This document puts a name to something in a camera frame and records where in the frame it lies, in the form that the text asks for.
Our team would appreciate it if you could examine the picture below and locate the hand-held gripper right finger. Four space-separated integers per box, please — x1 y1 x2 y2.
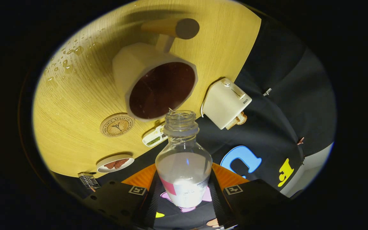
207 162 291 229

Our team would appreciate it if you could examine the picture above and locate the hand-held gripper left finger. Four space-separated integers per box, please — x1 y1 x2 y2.
82 164 163 229

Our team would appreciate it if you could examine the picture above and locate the clear plastic juice bottle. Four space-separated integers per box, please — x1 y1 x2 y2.
155 110 213 209

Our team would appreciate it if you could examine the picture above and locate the round cork coaster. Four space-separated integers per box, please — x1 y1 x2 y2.
100 113 135 137

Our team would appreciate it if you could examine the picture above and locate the cream cup with wooden handle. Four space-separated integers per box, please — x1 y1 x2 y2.
112 18 200 122

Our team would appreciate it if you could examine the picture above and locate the round white plate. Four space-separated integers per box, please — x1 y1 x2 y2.
96 154 135 173

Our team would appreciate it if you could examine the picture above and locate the white divided dish with beans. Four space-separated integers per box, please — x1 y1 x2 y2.
142 124 168 148

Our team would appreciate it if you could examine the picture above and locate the cream toaster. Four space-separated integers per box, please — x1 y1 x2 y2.
202 78 252 130

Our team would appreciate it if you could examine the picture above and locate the wooden table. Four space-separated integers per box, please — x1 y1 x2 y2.
32 0 262 179

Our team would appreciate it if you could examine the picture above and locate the black backdrop cloth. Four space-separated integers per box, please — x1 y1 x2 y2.
51 16 336 230

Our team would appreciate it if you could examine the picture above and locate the metal wire utensil holder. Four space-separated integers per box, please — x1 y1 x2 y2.
78 172 101 192

